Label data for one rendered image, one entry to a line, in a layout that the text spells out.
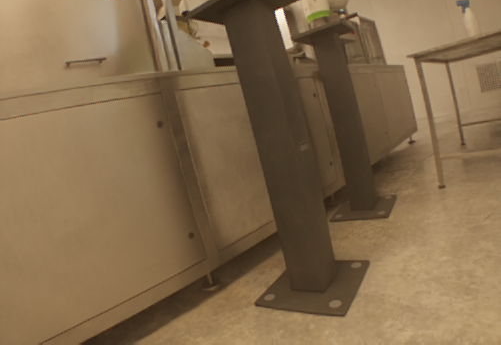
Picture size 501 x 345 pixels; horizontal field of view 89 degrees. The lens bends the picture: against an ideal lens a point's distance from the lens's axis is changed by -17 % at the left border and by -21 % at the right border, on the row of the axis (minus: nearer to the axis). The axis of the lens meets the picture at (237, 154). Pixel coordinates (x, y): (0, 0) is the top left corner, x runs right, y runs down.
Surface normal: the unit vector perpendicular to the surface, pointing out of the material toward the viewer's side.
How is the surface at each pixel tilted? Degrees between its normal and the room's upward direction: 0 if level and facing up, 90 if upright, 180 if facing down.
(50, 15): 90
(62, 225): 90
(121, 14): 90
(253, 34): 90
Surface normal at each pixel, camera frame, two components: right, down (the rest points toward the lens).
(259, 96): -0.57, 0.21
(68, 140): 0.66, -0.11
